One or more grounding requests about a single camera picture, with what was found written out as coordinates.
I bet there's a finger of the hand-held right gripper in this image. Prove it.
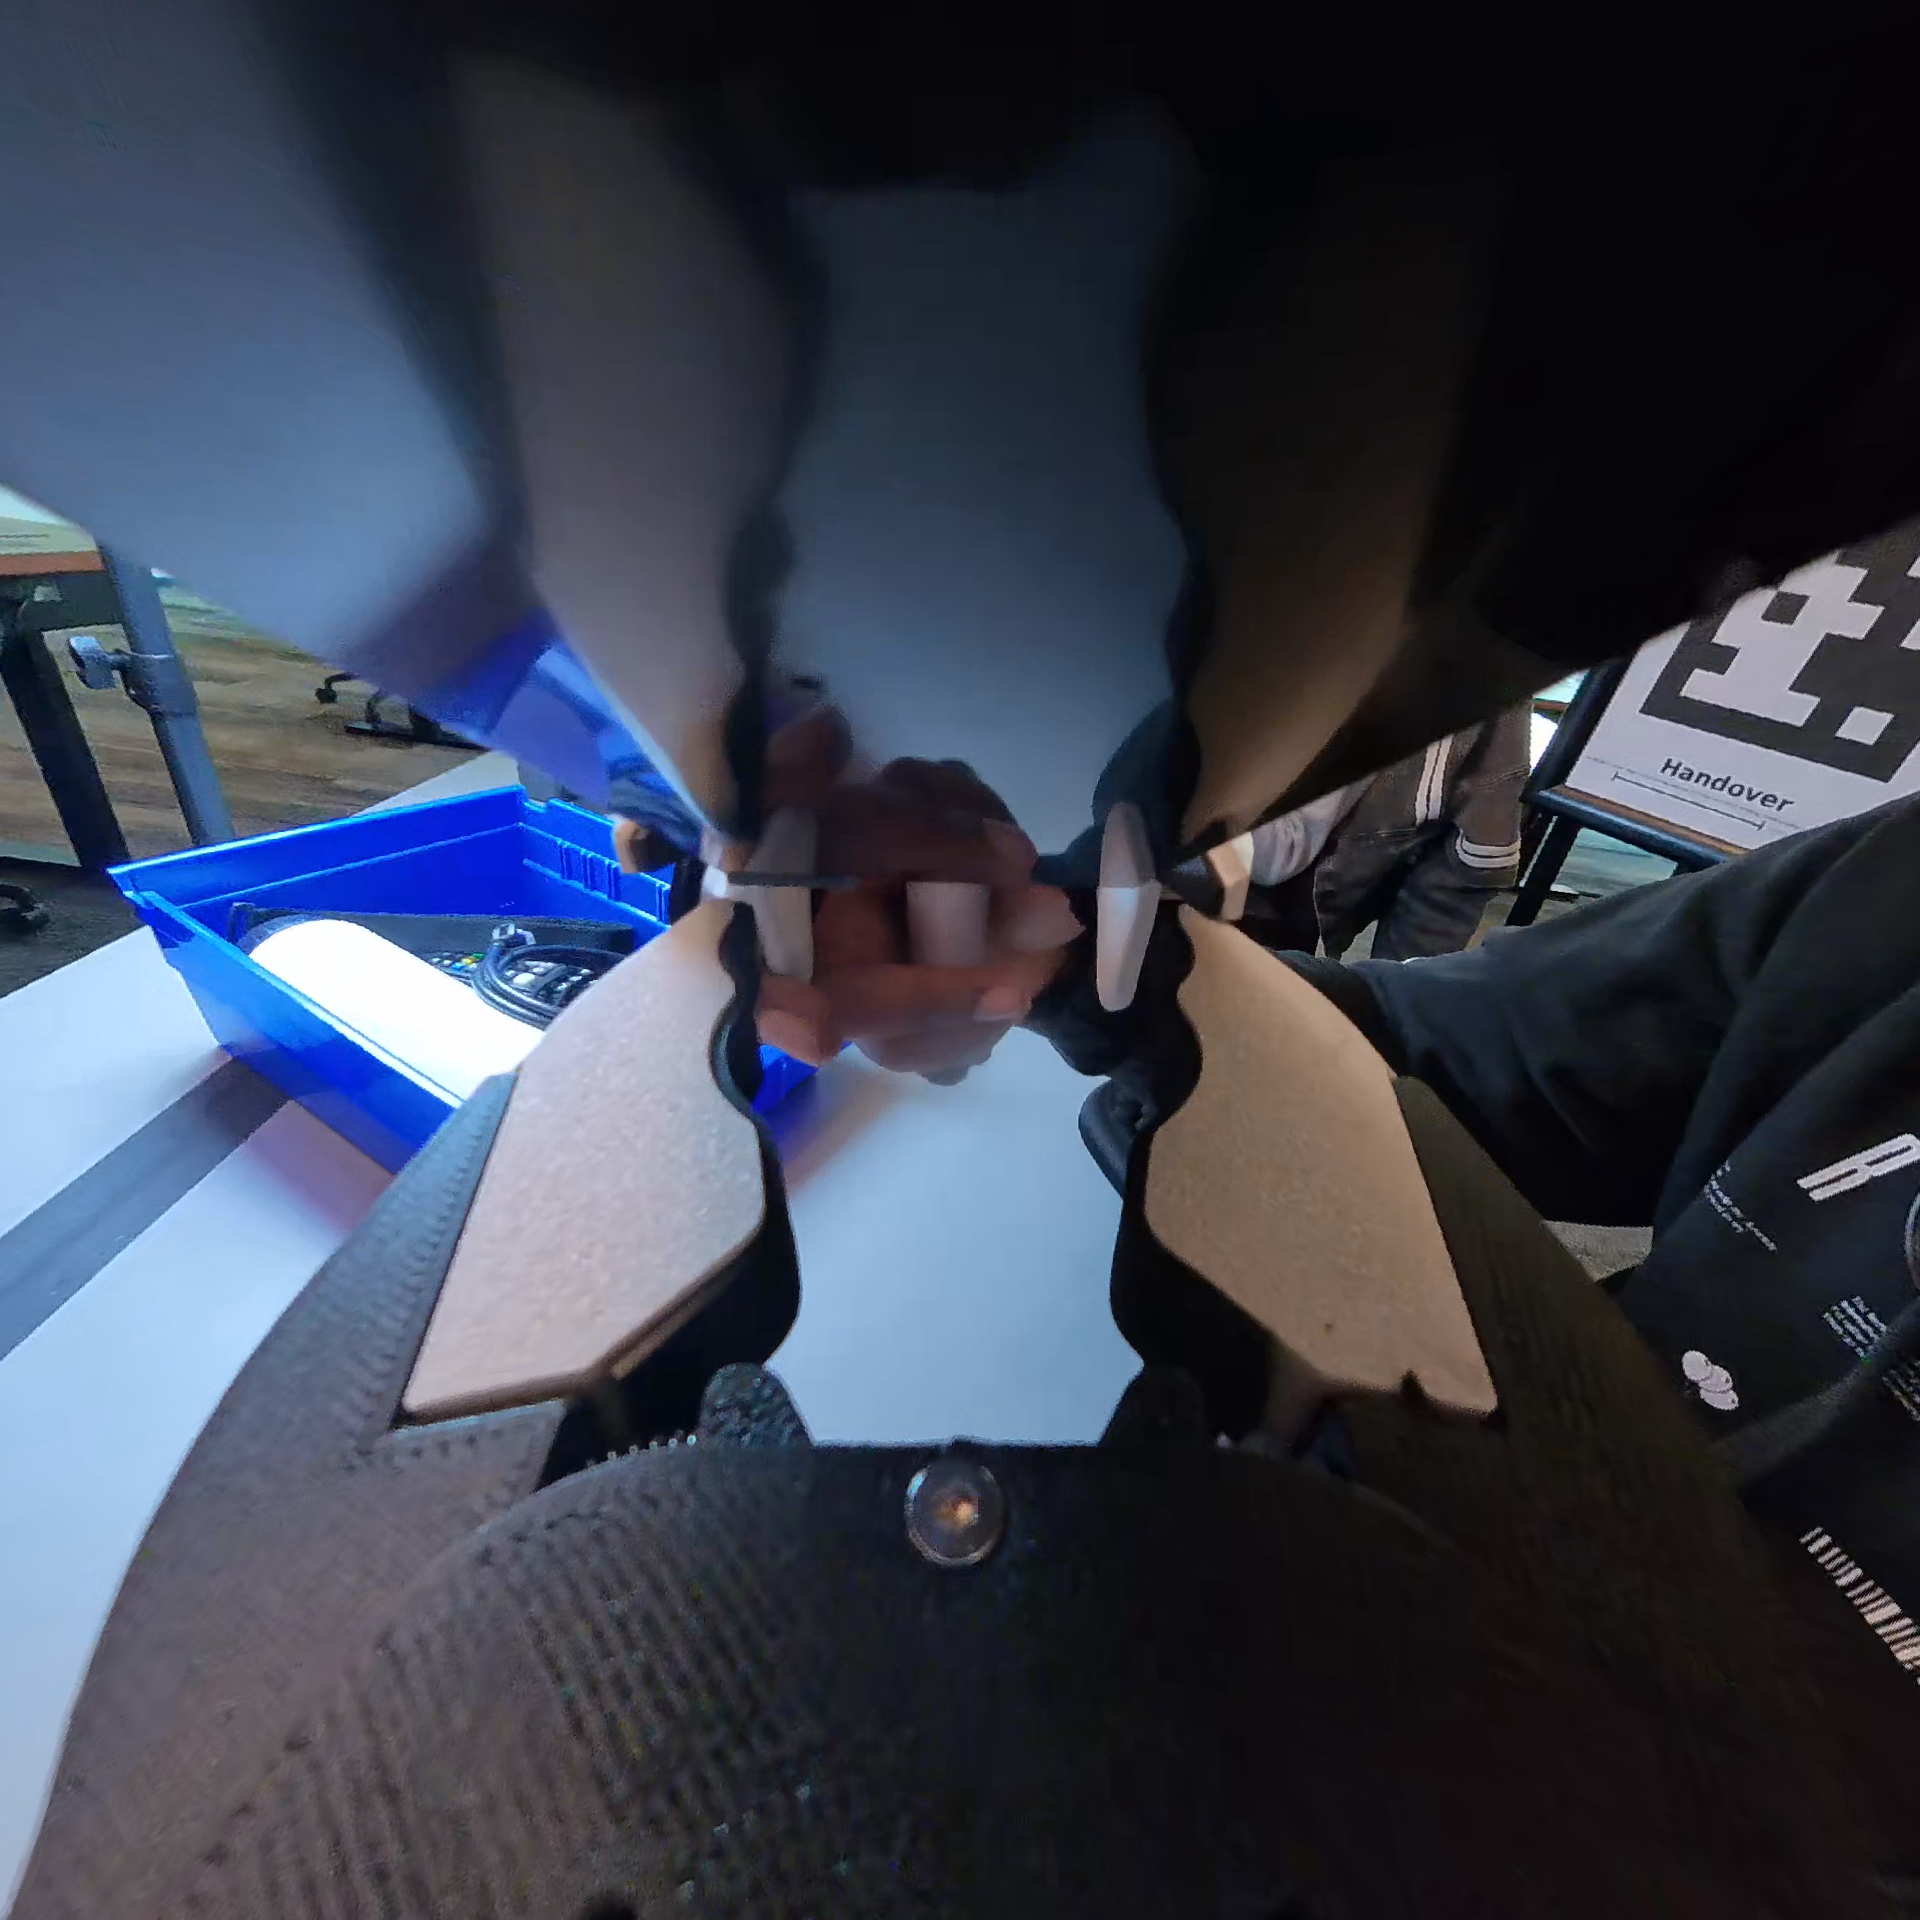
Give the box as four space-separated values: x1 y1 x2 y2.
440 58 800 849
1169 135 1518 888

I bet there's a wooden office desk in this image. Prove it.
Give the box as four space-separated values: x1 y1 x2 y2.
0 517 138 872

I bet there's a white cylindrical bottle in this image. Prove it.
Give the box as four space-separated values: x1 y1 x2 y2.
239 919 549 1096

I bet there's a black office chair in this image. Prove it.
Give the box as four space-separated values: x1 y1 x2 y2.
312 667 482 750

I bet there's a framed marker sign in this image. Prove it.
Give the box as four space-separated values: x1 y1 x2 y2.
1530 517 1920 872

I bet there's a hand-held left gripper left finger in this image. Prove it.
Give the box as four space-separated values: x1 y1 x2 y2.
399 902 800 1428

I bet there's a blue plastic bin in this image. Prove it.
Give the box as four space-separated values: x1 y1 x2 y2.
108 788 818 1171

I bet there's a person's right forearm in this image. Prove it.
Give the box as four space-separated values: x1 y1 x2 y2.
1035 793 1920 1246

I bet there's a black cable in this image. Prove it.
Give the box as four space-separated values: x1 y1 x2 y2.
472 920 640 1028

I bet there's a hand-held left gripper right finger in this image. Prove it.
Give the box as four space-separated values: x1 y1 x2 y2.
1109 908 1502 1421

